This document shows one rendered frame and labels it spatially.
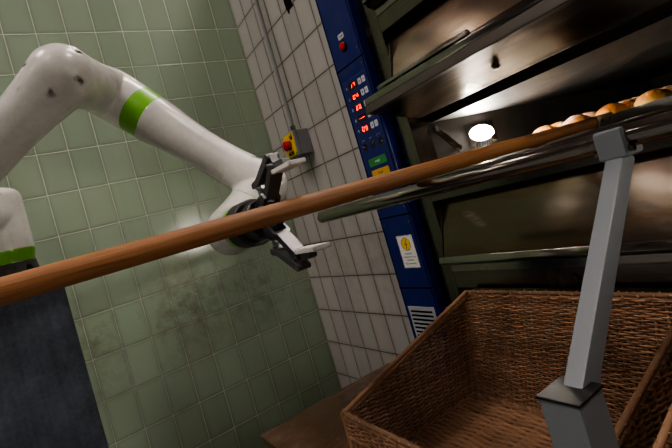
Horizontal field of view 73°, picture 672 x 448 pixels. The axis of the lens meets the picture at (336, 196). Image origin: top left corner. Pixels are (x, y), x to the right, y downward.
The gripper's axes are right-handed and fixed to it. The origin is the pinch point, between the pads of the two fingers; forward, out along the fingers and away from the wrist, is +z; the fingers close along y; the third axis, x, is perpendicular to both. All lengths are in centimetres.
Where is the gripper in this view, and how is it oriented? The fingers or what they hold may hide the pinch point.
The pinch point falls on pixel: (306, 204)
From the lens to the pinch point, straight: 70.1
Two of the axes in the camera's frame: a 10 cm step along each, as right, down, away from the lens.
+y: 2.8, 9.6, -0.2
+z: 5.3, -1.7, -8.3
